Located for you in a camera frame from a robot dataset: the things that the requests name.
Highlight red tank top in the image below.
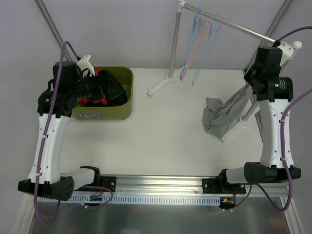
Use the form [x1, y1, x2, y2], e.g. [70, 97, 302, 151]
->
[78, 70, 108, 107]

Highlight grey tank top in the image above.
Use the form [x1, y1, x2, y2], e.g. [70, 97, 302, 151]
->
[202, 88, 252, 139]

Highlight blue hanger with black top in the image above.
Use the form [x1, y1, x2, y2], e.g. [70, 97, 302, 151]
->
[191, 14, 221, 86]

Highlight black tank top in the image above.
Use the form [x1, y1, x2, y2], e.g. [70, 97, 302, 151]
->
[83, 70, 128, 107]

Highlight green tank top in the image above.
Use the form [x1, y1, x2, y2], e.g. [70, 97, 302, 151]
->
[123, 85, 132, 101]

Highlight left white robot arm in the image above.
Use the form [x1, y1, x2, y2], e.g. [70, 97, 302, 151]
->
[18, 61, 134, 201]

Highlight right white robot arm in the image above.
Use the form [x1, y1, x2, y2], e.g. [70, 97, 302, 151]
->
[215, 44, 301, 194]

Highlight olive green plastic basket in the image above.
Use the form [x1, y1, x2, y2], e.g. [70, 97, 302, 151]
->
[72, 66, 134, 120]

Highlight silver white clothes rack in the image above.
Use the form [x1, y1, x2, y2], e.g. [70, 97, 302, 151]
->
[147, 0, 303, 143]

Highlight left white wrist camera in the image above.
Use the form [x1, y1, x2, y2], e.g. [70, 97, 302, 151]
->
[77, 54, 95, 75]

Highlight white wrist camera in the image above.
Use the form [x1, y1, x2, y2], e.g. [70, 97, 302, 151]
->
[77, 54, 95, 75]
[278, 42, 294, 67]

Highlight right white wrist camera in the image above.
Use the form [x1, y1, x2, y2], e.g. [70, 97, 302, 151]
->
[278, 42, 294, 67]

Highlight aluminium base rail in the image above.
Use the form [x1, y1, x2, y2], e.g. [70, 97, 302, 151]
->
[52, 173, 293, 197]

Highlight white slotted cable duct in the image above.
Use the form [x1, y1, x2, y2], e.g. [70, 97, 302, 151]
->
[39, 195, 221, 206]

